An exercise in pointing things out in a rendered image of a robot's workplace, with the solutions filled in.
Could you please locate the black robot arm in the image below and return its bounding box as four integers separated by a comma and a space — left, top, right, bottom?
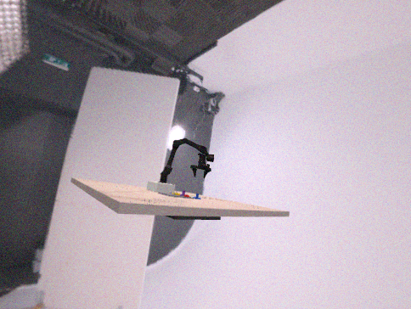
158, 138, 214, 183

